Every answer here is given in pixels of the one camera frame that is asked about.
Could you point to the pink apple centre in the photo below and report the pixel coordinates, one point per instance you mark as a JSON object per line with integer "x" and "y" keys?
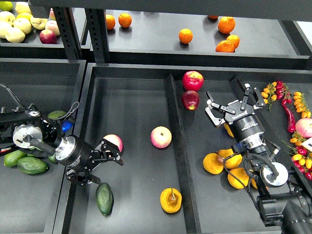
{"x": 161, "y": 137}

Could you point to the bright red apple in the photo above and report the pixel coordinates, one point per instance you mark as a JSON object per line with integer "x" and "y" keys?
{"x": 192, "y": 81}

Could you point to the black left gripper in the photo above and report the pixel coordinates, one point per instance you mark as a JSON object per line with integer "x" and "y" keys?
{"x": 73, "y": 152}

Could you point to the dark green avocado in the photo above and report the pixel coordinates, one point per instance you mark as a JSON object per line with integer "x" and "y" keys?
{"x": 104, "y": 198}

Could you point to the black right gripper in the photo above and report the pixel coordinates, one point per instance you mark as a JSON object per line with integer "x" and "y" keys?
{"x": 240, "y": 117}

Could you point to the yellow pear with stem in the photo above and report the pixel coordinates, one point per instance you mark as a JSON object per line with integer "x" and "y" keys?
{"x": 170, "y": 200}

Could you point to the red apple on shelf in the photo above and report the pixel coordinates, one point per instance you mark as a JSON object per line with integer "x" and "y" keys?
{"x": 48, "y": 37}

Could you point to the pink peach right edge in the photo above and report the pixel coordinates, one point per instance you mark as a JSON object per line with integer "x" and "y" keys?
{"x": 304, "y": 127}

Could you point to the yellow pear left pile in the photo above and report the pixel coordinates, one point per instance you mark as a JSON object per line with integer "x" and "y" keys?
{"x": 213, "y": 163}

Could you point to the pink apple left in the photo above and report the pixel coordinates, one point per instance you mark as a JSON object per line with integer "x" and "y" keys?
{"x": 114, "y": 139}

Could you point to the dark red apple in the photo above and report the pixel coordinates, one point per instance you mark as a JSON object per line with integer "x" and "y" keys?
{"x": 190, "y": 100}

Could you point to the pink apple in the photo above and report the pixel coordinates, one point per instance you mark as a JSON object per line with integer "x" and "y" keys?
{"x": 161, "y": 137}
{"x": 114, "y": 139}

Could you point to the large orange on shelf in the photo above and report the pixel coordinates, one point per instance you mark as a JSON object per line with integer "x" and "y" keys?
{"x": 226, "y": 25}

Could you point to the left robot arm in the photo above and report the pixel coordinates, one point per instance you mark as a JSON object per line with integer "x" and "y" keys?
{"x": 30, "y": 129}

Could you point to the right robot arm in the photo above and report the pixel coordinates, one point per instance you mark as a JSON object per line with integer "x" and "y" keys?
{"x": 279, "y": 195}

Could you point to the red chili pepper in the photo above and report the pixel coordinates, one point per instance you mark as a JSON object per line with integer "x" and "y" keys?
{"x": 290, "y": 117}

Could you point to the orange on shelf centre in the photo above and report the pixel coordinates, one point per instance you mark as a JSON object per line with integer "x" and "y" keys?
{"x": 185, "y": 36}

